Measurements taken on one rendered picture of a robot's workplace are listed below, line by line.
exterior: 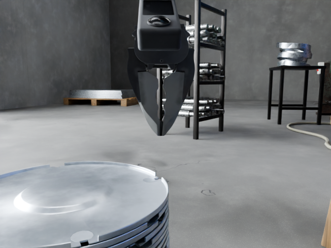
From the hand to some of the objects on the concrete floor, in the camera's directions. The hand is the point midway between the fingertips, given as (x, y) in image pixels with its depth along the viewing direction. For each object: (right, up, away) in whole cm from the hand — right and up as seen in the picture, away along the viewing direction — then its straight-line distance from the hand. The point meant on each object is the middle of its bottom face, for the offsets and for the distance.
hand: (161, 127), depth 40 cm
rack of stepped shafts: (+20, -6, +188) cm, 189 cm away
